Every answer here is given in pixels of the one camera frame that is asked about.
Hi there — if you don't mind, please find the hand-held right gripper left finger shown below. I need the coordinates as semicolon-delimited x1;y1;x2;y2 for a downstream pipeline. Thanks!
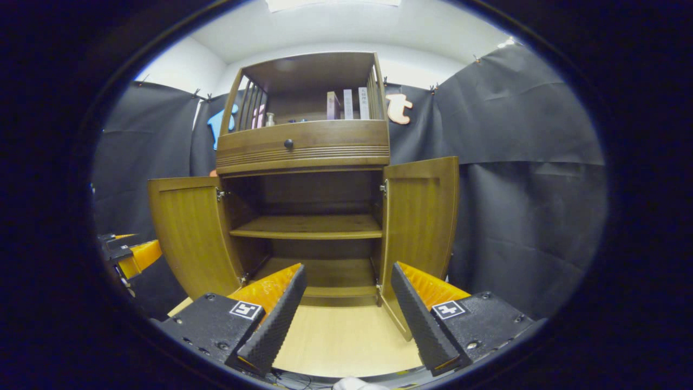
154;263;308;377

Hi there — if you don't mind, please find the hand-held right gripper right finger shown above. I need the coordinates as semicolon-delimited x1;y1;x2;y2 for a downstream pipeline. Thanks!
391;262;547;377

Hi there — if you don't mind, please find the wooden cabinet door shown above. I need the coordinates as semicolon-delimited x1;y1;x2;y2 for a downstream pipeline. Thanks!
148;176;244;300
377;157;460;342

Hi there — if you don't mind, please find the wooden double-door shoe cabinet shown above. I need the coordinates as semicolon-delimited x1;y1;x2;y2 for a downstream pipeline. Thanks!
215;51;391;307

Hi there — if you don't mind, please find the wooden inner shelf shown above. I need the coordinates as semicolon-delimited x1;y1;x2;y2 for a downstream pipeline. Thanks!
230;214;383;240

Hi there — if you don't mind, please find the black backdrop cloth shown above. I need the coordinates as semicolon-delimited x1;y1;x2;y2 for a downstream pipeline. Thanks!
91;43;608;320

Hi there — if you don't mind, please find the wooden drawer with black knob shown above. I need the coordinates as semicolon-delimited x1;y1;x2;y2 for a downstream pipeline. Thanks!
215;120;390;175

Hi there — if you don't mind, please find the large ceiling light panel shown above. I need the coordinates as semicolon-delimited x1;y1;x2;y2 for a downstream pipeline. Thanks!
265;0;401;12

